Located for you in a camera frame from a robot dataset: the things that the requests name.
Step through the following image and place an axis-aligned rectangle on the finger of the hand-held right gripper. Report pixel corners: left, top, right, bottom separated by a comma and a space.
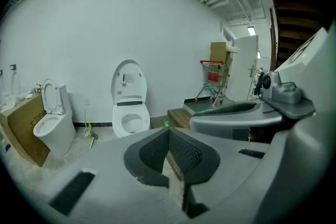
253, 106, 336, 224
188, 101, 284, 141

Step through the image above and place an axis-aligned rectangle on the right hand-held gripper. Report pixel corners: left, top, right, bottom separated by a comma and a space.
260, 18, 336, 120

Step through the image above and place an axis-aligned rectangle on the white door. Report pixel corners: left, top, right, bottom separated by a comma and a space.
226, 34, 260, 102

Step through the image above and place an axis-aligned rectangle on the large brown cardboard box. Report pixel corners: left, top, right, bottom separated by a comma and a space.
0, 92, 51, 167

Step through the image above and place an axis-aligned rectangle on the white bag on boxes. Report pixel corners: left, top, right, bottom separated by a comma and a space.
226, 44, 240, 55

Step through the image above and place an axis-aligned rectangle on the white plastic bag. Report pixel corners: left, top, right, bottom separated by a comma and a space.
4, 90, 33, 109

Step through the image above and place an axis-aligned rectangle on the thin white toilet seat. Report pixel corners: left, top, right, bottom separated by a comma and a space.
41, 78, 66, 116

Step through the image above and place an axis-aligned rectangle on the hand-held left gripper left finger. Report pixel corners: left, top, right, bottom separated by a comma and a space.
47, 127, 185, 224

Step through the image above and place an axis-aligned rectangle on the thick white toilet seat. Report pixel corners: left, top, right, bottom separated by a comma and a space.
112, 103, 151, 137

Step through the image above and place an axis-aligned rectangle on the grey shower tray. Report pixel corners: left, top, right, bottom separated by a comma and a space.
182, 98, 238, 116

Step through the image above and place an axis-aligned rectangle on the wooden slatted platform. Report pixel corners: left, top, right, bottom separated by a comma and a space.
164, 108, 194, 182

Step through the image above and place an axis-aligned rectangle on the toilet brush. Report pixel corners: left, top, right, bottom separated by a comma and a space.
88, 132, 99, 149

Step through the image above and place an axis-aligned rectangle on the small white toilet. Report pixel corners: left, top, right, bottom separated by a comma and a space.
33, 84, 77, 157

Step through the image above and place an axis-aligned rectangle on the white hose with yellow tag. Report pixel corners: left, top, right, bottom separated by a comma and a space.
83, 108, 93, 137

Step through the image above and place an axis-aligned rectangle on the white smart toilet lid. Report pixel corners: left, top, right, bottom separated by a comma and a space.
110, 59, 148, 106

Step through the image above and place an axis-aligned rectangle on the stack of brown cardboard boxes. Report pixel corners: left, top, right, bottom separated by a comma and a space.
209, 41, 235, 81

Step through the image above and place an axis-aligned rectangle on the dark wooden staircase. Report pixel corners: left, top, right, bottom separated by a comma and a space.
261, 0, 336, 71

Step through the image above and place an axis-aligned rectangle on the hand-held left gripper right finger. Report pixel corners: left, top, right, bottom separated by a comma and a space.
167, 127, 272, 224

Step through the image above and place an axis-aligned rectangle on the white smart toilet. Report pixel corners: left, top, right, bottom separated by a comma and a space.
112, 99, 151, 139

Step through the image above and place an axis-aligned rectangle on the red-handled shopping cart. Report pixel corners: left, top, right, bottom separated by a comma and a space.
193, 60, 231, 110

